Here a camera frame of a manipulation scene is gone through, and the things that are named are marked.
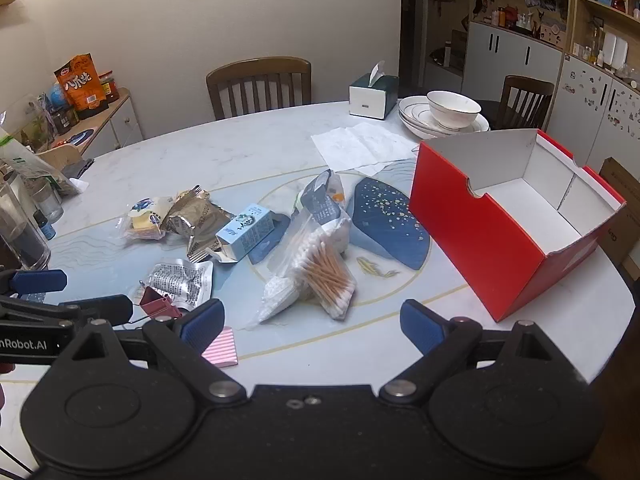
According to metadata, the green white tissue box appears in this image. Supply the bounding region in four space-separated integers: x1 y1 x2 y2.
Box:
348 61 400 120

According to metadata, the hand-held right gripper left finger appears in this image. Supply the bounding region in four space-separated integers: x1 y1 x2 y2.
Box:
60 298 247 405

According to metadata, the green white food bag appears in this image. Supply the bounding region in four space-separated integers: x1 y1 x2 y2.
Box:
0 127 81 196

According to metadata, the dark wooden chair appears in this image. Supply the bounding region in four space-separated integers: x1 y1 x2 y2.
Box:
492 75 556 132

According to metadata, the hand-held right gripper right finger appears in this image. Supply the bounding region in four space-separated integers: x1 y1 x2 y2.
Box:
378 298 576 406

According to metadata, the wooden wall cabinet unit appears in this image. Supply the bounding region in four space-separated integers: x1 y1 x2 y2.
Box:
420 0 640 176

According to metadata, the brown cardboard box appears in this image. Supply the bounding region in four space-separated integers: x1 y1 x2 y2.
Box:
597 157 640 266

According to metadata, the small light blue carton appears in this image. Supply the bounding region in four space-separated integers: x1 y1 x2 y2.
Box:
215 203 274 262

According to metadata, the cotton swab pack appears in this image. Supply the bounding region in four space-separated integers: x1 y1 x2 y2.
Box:
256 207 357 328

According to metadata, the white low side cabinet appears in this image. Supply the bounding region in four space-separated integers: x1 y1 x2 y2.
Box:
50 87 146 161

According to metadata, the silver foil packet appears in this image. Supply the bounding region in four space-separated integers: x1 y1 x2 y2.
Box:
135 258 215 311

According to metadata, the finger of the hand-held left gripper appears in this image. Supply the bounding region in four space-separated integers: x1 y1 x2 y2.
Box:
0 294 134 328
0 269 68 295

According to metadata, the clear yellow cake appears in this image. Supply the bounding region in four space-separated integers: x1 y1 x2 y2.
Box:
117 196 173 243

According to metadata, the gold foil snack packet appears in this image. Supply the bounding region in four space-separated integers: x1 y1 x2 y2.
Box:
161 185 236 263

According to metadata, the brown wooden slatted chair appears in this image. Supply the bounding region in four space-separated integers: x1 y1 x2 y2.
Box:
206 56 312 121

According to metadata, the blue grey tissue pack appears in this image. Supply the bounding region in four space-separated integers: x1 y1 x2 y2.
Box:
294 169 352 256

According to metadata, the red lidded jar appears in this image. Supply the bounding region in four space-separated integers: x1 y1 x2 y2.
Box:
98 74 121 103

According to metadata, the white ceramic plate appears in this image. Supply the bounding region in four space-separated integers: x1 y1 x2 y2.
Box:
398 96 489 133
400 112 491 140

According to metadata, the small blue bottle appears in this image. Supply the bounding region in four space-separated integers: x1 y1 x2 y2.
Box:
34 210 57 241

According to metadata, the red cardboard box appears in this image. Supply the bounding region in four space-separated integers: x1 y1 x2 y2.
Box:
408 128 627 323

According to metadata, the white ceramic bowl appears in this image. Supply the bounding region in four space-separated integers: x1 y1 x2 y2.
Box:
426 90 482 131

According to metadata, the tall glass jar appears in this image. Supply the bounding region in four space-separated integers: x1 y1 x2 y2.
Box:
0 180 52 271

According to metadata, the orange snack bag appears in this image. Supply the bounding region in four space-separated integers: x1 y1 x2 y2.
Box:
54 53 108 112

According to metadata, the white paper napkin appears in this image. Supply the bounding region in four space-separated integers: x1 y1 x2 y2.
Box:
311 125 420 171

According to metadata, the pink binder clip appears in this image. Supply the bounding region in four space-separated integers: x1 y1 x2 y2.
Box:
131 285 183 321

